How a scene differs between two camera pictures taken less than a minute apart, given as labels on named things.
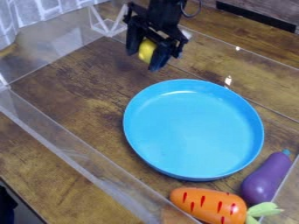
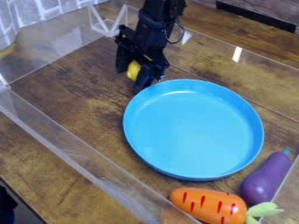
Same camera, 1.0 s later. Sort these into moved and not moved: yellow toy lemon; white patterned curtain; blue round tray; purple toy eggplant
Moved: yellow toy lemon
Not moved: purple toy eggplant; blue round tray; white patterned curtain
